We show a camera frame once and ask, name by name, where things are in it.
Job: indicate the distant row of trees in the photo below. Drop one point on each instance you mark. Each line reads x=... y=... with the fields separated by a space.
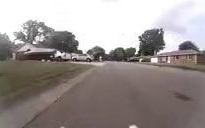
x=118 y=53

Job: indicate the white car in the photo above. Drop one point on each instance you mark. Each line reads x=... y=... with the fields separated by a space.
x=82 y=57

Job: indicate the grey asphalt road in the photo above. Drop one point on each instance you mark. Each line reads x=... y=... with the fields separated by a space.
x=130 y=93

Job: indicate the white pickup truck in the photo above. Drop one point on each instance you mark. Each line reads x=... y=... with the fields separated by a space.
x=62 y=55

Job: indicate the group of tall trees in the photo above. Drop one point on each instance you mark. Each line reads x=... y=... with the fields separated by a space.
x=56 y=38

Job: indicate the big dark tree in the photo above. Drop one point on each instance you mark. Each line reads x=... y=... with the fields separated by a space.
x=151 y=41

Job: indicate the robot's own part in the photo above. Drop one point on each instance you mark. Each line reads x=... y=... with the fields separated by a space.
x=133 y=126

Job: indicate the house with grey roof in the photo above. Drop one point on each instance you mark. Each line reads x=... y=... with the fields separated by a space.
x=33 y=52

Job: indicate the green grass lawn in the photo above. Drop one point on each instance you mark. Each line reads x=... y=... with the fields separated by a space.
x=23 y=73

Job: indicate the brick house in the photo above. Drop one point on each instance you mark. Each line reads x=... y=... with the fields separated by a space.
x=183 y=57

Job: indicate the pale concrete kerb strip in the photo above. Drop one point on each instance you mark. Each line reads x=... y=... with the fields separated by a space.
x=30 y=106

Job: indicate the small rounded tree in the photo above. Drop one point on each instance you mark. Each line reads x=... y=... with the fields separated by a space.
x=188 y=45

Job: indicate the grass verge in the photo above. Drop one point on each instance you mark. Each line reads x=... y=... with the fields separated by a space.
x=193 y=67

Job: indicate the dark leafy tree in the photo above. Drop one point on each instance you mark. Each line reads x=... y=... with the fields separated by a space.
x=1 y=46

